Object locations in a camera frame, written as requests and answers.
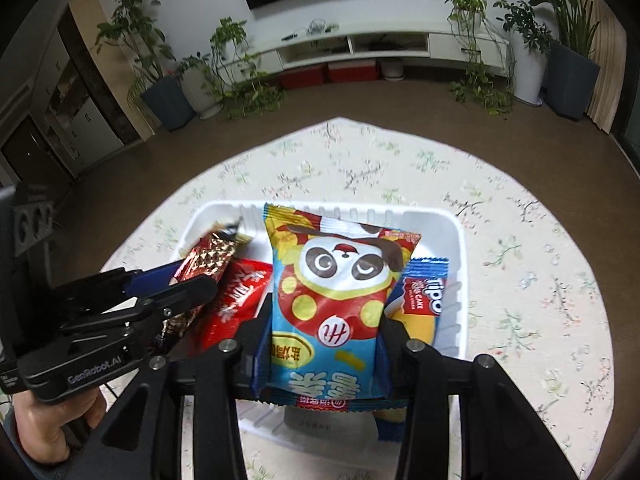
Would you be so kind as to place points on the plant in white ribbed pot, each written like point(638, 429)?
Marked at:
point(198, 85)

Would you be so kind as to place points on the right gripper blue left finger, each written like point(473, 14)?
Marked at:
point(254, 338)

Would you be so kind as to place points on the person's left hand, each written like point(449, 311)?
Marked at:
point(40, 426)

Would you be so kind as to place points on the blue panda snack bag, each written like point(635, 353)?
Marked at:
point(331, 281)

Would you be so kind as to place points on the left red storage box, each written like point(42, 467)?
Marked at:
point(303, 77)

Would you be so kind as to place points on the beige curtain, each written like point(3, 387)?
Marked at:
point(609, 50)

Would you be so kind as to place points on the white wooden cabinet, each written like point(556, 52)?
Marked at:
point(73, 121)

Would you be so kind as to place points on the black nut snack bag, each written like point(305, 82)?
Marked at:
point(231, 232)

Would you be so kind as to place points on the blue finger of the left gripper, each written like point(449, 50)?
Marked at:
point(156, 301)
point(115, 286)

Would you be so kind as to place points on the person's left forearm grey sleeve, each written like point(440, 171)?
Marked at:
point(19, 461)

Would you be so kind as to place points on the large leaf plant dark pot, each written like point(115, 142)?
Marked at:
point(571, 73)

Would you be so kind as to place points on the small red-brown chocolate packet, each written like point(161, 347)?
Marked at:
point(209, 256)

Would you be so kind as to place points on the right red storage box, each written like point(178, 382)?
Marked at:
point(352, 71)

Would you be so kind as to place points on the white TV console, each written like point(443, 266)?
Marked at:
point(424, 42)

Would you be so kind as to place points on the trailing green vine plant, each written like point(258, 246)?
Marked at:
point(236, 74)

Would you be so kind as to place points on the red Mylikes chocolate bag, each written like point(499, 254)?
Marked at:
point(238, 299)

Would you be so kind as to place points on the tall plant in dark pot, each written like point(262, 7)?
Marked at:
point(132, 27)

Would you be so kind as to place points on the small white pot under console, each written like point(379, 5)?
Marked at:
point(392, 69)

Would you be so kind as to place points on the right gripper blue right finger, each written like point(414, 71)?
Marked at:
point(390, 366)

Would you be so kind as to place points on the floral white tablecloth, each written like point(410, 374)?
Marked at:
point(528, 295)

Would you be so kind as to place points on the blue Tipo cake packet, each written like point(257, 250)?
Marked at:
point(416, 301)

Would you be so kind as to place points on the red storage box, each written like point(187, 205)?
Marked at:
point(303, 77)
point(352, 71)

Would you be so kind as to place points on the hanging vine plant on console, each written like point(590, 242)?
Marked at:
point(476, 37)

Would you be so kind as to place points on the plant in white tall pot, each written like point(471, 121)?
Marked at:
point(530, 42)

